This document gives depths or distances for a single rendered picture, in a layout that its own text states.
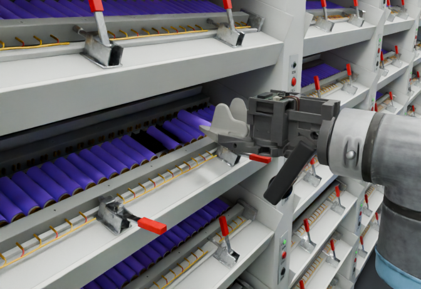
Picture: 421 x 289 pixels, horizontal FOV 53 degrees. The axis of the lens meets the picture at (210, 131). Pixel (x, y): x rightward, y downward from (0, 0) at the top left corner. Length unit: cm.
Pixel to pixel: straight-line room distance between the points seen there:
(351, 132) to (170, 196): 26
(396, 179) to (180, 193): 29
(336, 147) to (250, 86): 36
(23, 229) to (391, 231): 42
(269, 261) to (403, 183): 51
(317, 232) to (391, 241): 78
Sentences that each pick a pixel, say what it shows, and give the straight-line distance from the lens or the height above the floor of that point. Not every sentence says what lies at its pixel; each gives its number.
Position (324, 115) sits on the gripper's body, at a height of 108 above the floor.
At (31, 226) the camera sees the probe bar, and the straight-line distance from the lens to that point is 50.
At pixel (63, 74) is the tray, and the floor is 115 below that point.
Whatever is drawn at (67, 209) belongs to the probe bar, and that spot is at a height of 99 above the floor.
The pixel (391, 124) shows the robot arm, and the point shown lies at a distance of 55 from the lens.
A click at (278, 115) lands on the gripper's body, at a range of 57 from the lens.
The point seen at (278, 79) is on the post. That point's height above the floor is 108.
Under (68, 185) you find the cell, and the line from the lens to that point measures 57.
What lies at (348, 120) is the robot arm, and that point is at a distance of 55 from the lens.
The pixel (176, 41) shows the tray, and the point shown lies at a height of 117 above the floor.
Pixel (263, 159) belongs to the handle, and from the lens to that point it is 70.
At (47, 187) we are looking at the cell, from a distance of 56.
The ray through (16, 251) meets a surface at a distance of 50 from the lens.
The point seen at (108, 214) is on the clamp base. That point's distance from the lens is 54.
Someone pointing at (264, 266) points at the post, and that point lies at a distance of 101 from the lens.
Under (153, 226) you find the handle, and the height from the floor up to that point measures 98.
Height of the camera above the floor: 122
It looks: 17 degrees down
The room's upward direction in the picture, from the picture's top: straight up
